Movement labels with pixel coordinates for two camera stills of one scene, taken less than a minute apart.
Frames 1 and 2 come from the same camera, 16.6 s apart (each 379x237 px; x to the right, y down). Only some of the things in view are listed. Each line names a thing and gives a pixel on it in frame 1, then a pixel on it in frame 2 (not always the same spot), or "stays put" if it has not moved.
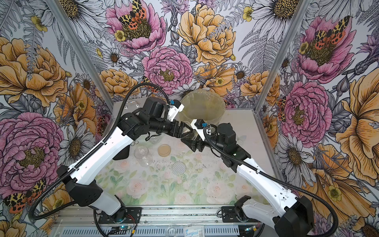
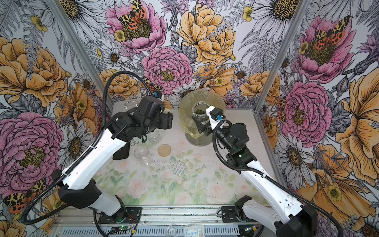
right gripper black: [194, 142] → [201, 127]
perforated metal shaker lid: [178, 168] stays put
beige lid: [164, 150] stays put
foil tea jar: [142, 154] stays put
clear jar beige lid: [155, 139] stays put
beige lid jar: [191, 135] → [199, 110]
